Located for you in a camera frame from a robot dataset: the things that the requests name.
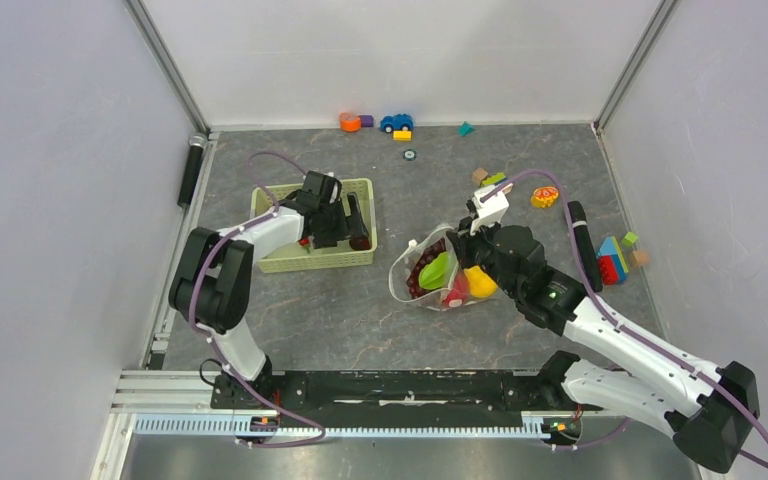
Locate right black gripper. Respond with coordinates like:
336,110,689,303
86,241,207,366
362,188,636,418
446,212,520,299

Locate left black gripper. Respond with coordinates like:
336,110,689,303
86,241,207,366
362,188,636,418
312,192,368,250

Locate dark brown date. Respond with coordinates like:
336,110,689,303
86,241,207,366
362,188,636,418
349,234,372,251

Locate pale green plastic basket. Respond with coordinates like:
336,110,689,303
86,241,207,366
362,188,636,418
256,178,378,274

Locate green leaf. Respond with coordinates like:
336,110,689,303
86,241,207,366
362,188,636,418
417,251,457,291

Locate red tomato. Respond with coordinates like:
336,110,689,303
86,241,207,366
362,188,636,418
441,271,470,309

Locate clear dotted zip bag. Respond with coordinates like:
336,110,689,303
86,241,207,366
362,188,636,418
388,224,501,312

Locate purple grape bunch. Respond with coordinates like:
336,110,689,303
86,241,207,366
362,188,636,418
406,239,448,299

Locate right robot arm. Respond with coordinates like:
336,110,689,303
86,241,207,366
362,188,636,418
447,225,760,474

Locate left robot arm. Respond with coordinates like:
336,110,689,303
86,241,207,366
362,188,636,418
168,171,377,408

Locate green blue white brick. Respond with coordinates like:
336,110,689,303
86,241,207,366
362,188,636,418
480,172,508,187

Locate brown wooden cube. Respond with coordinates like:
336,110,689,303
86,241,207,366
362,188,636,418
471,168,489,187

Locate yellow orange toy figure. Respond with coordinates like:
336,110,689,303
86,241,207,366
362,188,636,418
530,186,560,208

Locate black microphone on right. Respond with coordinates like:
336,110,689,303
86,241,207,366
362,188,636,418
567,201,604,292

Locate black microphone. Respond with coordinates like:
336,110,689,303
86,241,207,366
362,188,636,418
567,201,604,292
177,133,208,209

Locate orange round block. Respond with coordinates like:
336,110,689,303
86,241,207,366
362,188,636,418
338,112,363,133

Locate purple block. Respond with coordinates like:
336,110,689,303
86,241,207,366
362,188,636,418
359,114,375,128

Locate yellow rectangular block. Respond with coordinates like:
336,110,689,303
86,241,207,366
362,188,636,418
392,130,412,142

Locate teal triangular block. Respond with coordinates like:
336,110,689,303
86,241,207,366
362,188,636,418
458,122,475,137

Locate blue toy car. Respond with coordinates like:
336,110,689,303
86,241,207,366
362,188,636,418
379,113,414,134

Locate multicolour brick stack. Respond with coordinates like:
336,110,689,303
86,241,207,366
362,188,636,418
597,236,629,286

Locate small green cube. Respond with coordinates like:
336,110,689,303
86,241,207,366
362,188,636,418
620,231,638,249

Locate black microphone on left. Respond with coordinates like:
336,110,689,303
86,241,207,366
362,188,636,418
177,133,208,209

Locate small tan cube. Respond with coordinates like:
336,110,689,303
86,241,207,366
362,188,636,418
630,249,650,268

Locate black base bar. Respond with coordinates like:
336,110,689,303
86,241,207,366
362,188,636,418
210,370,592,430

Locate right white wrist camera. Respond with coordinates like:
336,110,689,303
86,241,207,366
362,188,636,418
466,185,509,235

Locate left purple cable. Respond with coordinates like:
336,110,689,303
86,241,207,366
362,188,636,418
187,150,327,450

